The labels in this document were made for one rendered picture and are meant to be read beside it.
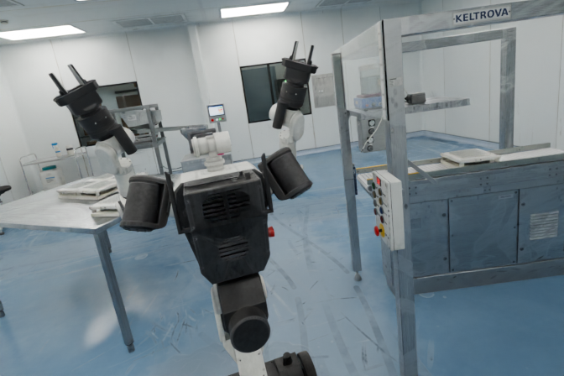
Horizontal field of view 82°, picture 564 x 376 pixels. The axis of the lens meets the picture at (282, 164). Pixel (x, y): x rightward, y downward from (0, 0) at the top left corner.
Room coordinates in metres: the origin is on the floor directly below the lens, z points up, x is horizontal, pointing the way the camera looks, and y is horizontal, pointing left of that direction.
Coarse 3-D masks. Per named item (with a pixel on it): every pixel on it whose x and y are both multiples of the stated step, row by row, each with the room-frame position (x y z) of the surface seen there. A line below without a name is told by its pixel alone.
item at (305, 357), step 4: (300, 352) 1.35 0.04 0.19; (304, 352) 1.34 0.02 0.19; (300, 356) 1.32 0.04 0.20; (304, 356) 1.31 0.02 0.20; (308, 356) 1.31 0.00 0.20; (300, 360) 1.30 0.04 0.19; (304, 360) 1.29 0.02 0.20; (308, 360) 1.29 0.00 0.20; (300, 364) 1.37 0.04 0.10; (304, 364) 1.27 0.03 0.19; (308, 364) 1.27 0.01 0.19; (312, 364) 1.27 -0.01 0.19; (304, 368) 1.26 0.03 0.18; (308, 368) 1.25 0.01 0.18; (312, 368) 1.25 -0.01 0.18; (308, 372) 1.24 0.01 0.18; (312, 372) 1.24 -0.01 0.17
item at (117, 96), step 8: (104, 88) 6.53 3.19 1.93; (112, 88) 6.55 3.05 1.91; (120, 88) 6.57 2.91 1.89; (128, 88) 6.59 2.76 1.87; (136, 88) 6.60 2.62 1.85; (104, 96) 6.53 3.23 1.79; (112, 96) 6.54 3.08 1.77; (120, 96) 6.56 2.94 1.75; (128, 96) 6.58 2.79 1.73; (136, 96) 6.60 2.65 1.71; (104, 104) 6.52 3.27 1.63; (112, 104) 6.54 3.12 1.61; (120, 104) 6.56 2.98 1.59; (128, 104) 6.58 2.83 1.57; (136, 104) 6.60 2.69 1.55; (120, 120) 6.55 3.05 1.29; (80, 128) 6.45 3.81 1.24; (128, 128) 6.56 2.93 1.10; (136, 128) 6.58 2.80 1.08; (80, 136) 6.44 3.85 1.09; (88, 136) 6.46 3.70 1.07; (88, 144) 6.46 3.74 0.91
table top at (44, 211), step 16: (96, 176) 3.25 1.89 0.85; (160, 176) 2.82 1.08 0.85; (176, 176) 2.73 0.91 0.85; (48, 192) 2.81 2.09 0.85; (0, 208) 2.46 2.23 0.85; (16, 208) 2.39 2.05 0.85; (32, 208) 2.33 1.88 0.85; (48, 208) 2.27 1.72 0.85; (64, 208) 2.21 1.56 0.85; (80, 208) 2.15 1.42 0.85; (0, 224) 2.07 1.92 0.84; (16, 224) 2.00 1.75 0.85; (32, 224) 1.94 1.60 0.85; (48, 224) 1.89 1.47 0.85; (64, 224) 1.85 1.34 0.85; (80, 224) 1.81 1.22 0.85; (96, 224) 1.77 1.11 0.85; (112, 224) 1.80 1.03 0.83
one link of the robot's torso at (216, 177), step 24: (216, 168) 0.96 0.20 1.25; (240, 168) 0.96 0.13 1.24; (264, 168) 0.90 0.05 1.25; (192, 192) 0.77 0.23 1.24; (216, 192) 0.78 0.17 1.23; (240, 192) 0.80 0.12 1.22; (264, 192) 0.93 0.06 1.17; (192, 216) 0.76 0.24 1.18; (216, 216) 0.93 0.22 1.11; (240, 216) 0.91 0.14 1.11; (264, 216) 0.81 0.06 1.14; (192, 240) 0.87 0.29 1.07; (216, 240) 0.79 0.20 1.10; (240, 240) 0.81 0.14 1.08; (264, 240) 0.83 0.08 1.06; (216, 264) 0.80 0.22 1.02; (240, 264) 0.83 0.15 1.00; (264, 264) 0.85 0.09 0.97
